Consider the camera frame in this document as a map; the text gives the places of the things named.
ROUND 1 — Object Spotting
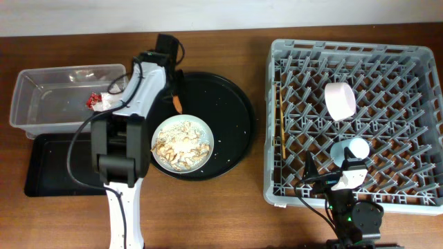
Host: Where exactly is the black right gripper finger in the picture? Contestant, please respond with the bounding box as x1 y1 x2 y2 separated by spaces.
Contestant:
342 147 362 169
303 151 318 178

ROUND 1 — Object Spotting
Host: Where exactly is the light blue cup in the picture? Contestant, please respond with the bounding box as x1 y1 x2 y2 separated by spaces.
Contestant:
330 137 370 167

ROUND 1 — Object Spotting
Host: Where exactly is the orange carrot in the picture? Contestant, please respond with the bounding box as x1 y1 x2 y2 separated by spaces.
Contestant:
172 95 183 114

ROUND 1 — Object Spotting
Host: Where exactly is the grey plate with food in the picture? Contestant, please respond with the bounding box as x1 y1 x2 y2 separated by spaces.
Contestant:
151 114 214 174

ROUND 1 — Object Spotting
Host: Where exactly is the white napkin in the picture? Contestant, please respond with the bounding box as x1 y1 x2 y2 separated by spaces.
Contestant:
93 93 122 111

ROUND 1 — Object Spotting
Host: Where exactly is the red snack wrapper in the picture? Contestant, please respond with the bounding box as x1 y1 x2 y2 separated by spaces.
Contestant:
86 93 102 110

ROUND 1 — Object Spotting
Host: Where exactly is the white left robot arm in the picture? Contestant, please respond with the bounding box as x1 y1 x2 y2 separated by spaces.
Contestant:
81 51 177 248

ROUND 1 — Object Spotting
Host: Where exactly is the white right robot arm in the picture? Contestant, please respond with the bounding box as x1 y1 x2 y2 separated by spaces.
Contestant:
300 147 384 248

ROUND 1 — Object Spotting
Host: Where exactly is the grey dishwasher rack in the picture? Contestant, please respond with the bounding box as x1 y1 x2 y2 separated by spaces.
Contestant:
263 39 442 216

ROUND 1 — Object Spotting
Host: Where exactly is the round black tray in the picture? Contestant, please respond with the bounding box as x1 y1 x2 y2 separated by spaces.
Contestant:
151 72 256 181

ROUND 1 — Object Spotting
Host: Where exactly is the clear plastic bin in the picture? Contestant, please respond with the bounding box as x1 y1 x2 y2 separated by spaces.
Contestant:
9 64 126 139

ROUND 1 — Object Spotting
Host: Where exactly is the black rectangular tray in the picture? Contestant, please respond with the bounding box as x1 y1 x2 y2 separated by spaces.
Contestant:
24 133 106 197

